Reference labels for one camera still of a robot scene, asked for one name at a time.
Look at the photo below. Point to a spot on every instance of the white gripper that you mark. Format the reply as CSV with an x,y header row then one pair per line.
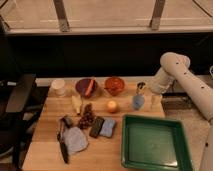
x,y
157,89

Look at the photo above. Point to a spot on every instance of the white plastic cup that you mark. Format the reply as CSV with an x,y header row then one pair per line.
x,y
58,85

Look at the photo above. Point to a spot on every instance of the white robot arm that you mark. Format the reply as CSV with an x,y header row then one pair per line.
x,y
176,67

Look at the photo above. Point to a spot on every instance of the black-handled knife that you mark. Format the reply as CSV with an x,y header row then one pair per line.
x,y
63,146

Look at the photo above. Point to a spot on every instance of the bunch of dark grapes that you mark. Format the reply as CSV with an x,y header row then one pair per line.
x,y
87,118

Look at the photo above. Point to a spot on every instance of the purple bowl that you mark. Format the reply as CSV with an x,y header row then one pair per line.
x,y
82,85

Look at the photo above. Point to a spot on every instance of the black chair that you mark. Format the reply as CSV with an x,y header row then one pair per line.
x,y
20,107

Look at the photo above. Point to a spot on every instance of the blue sponge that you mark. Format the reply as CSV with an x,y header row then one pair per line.
x,y
108,127

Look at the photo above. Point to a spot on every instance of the orange-red bowl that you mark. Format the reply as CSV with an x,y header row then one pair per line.
x,y
114,85

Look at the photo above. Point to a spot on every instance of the blue cup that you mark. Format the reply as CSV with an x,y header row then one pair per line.
x,y
138,102

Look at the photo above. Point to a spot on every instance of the small grey block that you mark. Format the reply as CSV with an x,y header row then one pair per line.
x,y
67,121

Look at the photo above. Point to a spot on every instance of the blue-grey cloth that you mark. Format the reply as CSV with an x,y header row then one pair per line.
x,y
75,140

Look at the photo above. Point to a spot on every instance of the green plastic tray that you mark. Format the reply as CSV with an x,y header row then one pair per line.
x,y
154,144

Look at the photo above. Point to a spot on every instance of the orange carrot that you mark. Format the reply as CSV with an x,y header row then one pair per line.
x,y
89,88

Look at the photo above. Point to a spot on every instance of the yellow-red apple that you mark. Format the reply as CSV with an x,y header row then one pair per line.
x,y
112,106

